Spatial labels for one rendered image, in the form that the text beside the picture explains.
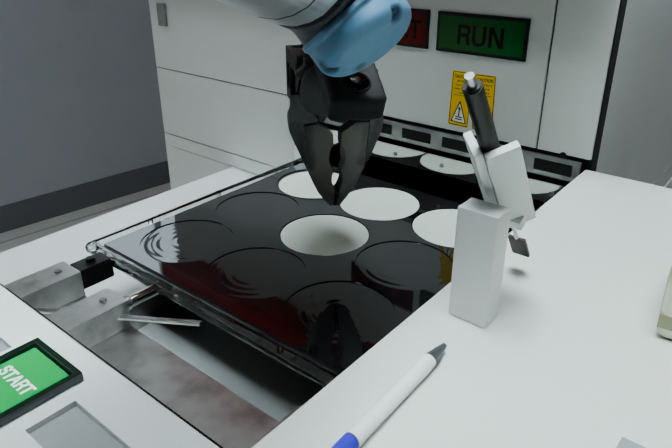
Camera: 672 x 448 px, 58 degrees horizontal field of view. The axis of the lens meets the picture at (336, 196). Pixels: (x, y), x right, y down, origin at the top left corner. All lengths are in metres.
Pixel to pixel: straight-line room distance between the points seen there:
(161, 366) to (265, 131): 0.57
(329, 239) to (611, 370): 0.35
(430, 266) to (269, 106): 0.48
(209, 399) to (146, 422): 0.13
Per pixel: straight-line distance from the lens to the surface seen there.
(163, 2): 1.18
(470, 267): 0.42
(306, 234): 0.69
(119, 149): 3.12
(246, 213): 0.75
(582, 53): 0.73
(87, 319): 0.58
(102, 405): 0.40
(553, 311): 0.47
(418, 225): 0.72
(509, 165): 0.39
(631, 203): 0.67
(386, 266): 0.63
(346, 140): 0.58
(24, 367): 0.44
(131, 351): 0.57
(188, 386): 0.52
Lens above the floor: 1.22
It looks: 24 degrees down
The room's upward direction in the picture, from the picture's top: straight up
